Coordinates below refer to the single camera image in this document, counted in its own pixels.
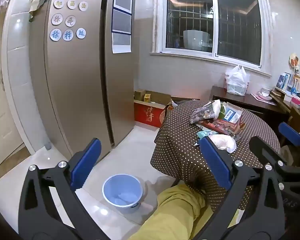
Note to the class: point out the blue plastic bucket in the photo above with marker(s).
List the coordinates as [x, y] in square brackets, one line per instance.
[122, 192]

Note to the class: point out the person's leg in yellow pants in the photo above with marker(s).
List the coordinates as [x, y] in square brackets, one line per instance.
[175, 212]

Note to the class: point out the white door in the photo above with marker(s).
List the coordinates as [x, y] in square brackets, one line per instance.
[2, 110]

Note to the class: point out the large crumpled white tissue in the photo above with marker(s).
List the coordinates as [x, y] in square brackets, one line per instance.
[223, 142]

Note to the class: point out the white framed grey paper sheet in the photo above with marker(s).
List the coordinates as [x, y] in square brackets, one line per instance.
[123, 0]

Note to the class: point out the group of round character magnets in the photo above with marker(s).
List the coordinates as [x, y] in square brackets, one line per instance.
[67, 20]

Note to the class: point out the pink paper sheet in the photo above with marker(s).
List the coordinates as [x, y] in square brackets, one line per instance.
[263, 99]

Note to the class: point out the grey patterned pouch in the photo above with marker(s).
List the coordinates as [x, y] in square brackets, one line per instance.
[202, 113]

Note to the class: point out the beige refrigerator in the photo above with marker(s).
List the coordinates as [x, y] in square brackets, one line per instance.
[72, 85]

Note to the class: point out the red cardboard box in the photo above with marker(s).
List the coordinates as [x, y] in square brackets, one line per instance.
[148, 113]

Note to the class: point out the white bowl stack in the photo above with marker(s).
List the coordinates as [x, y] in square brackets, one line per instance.
[265, 92]

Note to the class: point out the small yellow box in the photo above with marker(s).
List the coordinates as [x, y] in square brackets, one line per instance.
[147, 98]

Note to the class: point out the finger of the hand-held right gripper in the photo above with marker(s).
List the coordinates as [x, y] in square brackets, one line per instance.
[290, 133]
[263, 146]

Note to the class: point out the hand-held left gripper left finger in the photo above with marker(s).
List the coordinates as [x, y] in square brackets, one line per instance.
[86, 165]

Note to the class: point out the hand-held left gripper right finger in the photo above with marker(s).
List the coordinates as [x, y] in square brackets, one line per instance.
[215, 162]

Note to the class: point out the flattened blue white packet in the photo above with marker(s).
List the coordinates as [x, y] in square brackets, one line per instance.
[205, 133]

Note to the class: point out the small brown cardboard box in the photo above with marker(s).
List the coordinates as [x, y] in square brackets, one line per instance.
[140, 95]

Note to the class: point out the blue white cardboard box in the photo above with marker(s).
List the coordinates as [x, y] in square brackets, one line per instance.
[232, 113]

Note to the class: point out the white framed window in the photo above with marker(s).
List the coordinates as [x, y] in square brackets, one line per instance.
[212, 17]

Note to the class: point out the green plush frog toy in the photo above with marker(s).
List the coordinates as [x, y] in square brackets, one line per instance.
[222, 111]

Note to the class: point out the row of books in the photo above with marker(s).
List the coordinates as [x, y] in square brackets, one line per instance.
[293, 87]

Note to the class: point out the plain grey printed paper sheet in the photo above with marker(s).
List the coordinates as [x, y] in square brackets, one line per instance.
[121, 42]

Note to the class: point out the brown polka dot tablecloth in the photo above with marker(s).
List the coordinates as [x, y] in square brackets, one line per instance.
[180, 145]

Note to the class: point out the blue framed grey paper sheet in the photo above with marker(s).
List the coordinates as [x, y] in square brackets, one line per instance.
[121, 21]

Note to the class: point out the dark wooden desk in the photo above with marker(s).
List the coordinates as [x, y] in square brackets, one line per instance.
[255, 105]

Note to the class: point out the white plastic bag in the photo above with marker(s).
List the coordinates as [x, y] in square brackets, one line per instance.
[237, 81]

